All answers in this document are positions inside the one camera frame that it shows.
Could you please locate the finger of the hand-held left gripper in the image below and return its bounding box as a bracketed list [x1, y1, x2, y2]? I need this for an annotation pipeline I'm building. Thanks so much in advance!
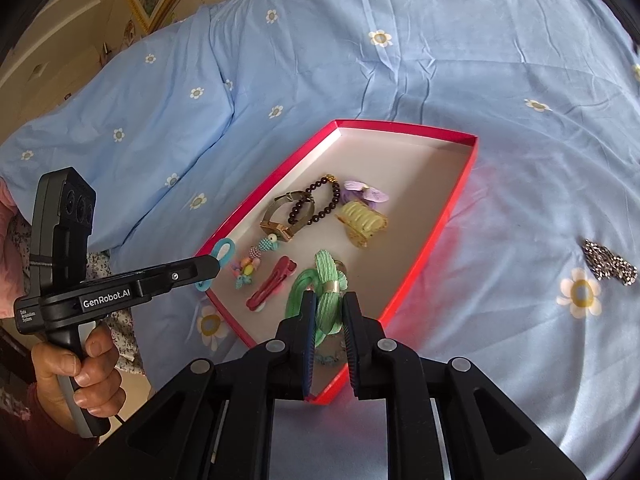
[142, 255, 221, 295]

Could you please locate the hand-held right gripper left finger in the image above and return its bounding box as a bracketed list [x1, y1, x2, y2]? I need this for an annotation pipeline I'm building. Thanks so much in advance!
[65, 290, 321, 480]

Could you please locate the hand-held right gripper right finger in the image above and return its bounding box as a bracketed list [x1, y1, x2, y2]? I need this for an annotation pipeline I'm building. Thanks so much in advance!
[341, 291, 586, 480]

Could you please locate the blue hair tie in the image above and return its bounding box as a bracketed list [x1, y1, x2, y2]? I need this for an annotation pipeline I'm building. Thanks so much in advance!
[196, 237, 236, 293]

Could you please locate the green fabric hair tie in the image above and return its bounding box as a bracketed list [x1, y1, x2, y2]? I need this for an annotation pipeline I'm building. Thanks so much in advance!
[285, 250, 348, 348]

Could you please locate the gold watch band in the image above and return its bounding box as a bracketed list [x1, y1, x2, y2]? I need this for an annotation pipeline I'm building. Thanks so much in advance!
[259, 190, 317, 243]

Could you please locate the yellow hair claw clip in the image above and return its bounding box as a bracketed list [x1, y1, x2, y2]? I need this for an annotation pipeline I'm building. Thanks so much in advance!
[336, 200, 390, 250]

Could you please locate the red cardboard box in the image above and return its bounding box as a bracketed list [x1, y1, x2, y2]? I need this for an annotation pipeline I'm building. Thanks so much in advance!
[194, 119, 480, 407]

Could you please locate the person's left forearm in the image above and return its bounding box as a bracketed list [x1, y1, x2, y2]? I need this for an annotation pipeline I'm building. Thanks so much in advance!
[0, 380, 101, 463]

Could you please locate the person's left hand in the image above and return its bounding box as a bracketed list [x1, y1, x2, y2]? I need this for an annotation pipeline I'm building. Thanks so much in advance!
[31, 322, 126, 418]

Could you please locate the pink garment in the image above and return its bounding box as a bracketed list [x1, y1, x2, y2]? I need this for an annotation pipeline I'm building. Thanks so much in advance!
[0, 177, 36, 321]

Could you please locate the red hair clip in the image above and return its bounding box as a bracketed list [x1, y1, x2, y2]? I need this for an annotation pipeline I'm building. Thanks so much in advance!
[246, 255, 299, 312]

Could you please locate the floral cloth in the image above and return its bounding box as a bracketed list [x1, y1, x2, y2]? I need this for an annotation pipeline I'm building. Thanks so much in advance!
[10, 215, 146, 376]

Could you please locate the purple flower hair clip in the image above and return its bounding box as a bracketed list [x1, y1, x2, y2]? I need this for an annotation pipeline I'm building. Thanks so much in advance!
[342, 180, 388, 207]

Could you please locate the blue floral bedsheet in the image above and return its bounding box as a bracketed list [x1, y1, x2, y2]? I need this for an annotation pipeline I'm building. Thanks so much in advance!
[0, 0, 640, 480]

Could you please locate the pastel beaded bracelet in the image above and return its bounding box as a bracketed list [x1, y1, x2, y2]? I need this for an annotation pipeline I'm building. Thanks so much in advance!
[314, 345, 348, 368]

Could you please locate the colourful beaded hair tie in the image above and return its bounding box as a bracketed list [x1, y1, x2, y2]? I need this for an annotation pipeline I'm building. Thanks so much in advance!
[231, 235, 278, 291]

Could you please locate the dark beaded bracelet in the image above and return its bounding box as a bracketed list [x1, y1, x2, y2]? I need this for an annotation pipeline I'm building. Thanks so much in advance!
[289, 175, 342, 226]

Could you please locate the silver chain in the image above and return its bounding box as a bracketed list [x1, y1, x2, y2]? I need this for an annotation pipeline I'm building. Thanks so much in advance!
[582, 238, 638, 287]

